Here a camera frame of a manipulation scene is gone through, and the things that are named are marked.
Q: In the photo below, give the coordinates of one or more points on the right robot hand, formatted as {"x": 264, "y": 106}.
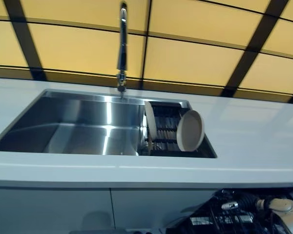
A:
{"x": 244, "y": 203}

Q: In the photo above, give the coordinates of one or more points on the beige round ceramic plate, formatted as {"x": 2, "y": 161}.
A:
{"x": 190, "y": 131}
{"x": 151, "y": 122}

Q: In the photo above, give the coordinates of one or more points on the black built-in dishwasher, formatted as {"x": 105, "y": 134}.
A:
{"x": 210, "y": 221}

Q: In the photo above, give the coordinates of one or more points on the narrow white cabinet door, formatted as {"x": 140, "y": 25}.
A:
{"x": 146, "y": 209}

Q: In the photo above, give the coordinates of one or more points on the stainless steel sink basin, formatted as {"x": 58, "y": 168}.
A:
{"x": 88, "y": 126}

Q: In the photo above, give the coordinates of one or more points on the wide white cabinet door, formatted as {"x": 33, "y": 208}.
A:
{"x": 48, "y": 209}

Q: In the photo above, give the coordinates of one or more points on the chrome gooseneck kitchen faucet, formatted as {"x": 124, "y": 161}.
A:
{"x": 122, "y": 48}

